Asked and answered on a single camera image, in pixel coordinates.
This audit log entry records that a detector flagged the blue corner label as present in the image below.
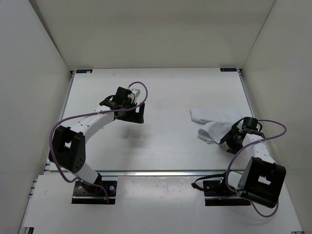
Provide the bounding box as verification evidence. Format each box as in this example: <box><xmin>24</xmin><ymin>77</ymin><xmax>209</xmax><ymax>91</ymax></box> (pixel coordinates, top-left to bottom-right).
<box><xmin>220</xmin><ymin>68</ymin><xmax>237</xmax><ymax>72</ymax></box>
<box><xmin>76</xmin><ymin>69</ymin><xmax>93</xmax><ymax>74</ymax></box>

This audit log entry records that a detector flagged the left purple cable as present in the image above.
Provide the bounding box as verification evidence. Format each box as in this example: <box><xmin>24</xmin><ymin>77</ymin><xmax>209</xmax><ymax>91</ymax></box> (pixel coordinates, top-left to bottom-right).
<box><xmin>48</xmin><ymin>81</ymin><xmax>150</xmax><ymax>204</ymax></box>

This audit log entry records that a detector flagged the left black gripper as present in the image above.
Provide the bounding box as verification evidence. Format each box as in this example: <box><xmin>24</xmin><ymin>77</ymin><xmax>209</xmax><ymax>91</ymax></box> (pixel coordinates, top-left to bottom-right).
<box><xmin>117</xmin><ymin>99</ymin><xmax>145</xmax><ymax>123</ymax></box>

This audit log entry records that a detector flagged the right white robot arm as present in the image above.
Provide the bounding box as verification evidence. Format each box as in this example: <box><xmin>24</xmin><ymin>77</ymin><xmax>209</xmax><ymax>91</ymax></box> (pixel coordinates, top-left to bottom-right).
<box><xmin>218</xmin><ymin>117</ymin><xmax>287</xmax><ymax>208</ymax></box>

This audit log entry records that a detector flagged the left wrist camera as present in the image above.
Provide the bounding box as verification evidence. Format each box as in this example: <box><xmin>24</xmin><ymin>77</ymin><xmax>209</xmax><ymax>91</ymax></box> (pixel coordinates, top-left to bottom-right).
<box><xmin>128</xmin><ymin>89</ymin><xmax>140</xmax><ymax>99</ymax></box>

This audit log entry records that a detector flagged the white skirt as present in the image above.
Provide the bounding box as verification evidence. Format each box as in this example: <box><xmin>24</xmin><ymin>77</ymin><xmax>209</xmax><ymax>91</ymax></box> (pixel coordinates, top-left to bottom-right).
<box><xmin>190</xmin><ymin>107</ymin><xmax>243</xmax><ymax>144</ymax></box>

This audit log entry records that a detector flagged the aluminium front rail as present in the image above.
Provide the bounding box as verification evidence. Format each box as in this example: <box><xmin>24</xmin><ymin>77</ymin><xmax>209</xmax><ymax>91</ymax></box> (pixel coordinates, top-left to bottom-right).
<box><xmin>43</xmin><ymin>169</ymin><xmax>244</xmax><ymax>178</ymax></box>

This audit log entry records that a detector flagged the purple cable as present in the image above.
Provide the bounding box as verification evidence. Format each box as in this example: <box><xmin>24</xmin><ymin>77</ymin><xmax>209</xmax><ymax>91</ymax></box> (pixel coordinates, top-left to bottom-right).
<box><xmin>204</xmin><ymin>118</ymin><xmax>288</xmax><ymax>217</ymax></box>
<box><xmin>48</xmin><ymin>81</ymin><xmax>150</xmax><ymax>204</ymax></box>

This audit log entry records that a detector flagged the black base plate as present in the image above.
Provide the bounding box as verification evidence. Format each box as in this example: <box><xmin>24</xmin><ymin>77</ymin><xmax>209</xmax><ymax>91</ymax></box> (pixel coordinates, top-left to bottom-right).
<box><xmin>191</xmin><ymin>173</ymin><xmax>251</xmax><ymax>207</ymax></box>
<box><xmin>71</xmin><ymin>179</ymin><xmax>117</xmax><ymax>205</ymax></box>

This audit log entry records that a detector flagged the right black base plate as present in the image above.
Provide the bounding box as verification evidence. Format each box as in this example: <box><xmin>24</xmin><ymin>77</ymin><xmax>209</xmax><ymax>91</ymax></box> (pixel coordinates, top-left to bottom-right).
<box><xmin>191</xmin><ymin>173</ymin><xmax>251</xmax><ymax>207</ymax></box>

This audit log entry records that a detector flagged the left blue corner label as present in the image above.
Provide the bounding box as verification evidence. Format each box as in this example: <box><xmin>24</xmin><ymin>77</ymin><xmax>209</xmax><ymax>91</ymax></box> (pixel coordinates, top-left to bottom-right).
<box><xmin>76</xmin><ymin>69</ymin><xmax>93</xmax><ymax>74</ymax></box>

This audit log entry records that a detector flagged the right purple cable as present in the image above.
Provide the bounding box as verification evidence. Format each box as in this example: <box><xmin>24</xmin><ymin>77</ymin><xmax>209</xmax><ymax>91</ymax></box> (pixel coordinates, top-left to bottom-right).
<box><xmin>204</xmin><ymin>118</ymin><xmax>288</xmax><ymax>217</ymax></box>

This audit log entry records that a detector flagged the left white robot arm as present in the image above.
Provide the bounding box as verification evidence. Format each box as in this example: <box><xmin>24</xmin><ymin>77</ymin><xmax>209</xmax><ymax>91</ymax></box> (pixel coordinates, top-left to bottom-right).
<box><xmin>49</xmin><ymin>87</ymin><xmax>145</xmax><ymax>195</ymax></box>

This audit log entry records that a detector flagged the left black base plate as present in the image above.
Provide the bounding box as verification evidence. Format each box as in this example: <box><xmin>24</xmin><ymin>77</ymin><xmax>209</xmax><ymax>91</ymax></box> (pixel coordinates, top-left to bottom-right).
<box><xmin>71</xmin><ymin>179</ymin><xmax>117</xmax><ymax>205</ymax></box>

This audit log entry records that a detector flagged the right blue corner label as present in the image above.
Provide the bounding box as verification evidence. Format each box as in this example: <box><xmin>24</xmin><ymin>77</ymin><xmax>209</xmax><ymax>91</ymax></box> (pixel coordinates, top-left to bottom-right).
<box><xmin>220</xmin><ymin>68</ymin><xmax>237</xmax><ymax>72</ymax></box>

